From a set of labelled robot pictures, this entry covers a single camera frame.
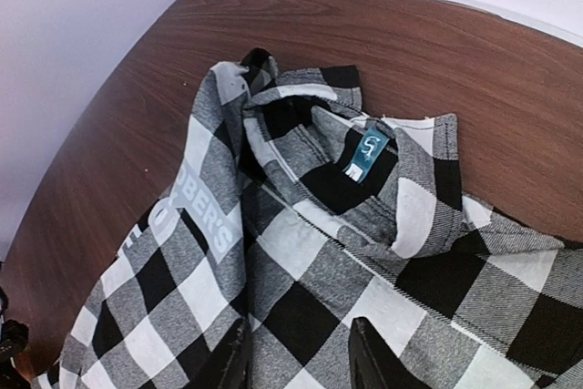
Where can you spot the black white plaid shirt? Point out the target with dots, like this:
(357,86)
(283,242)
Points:
(297,211)

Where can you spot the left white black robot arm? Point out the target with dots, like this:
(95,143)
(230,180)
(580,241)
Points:
(14,339)

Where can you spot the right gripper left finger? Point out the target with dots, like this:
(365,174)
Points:
(234,359)

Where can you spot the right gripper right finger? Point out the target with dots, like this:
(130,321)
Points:
(372,362)

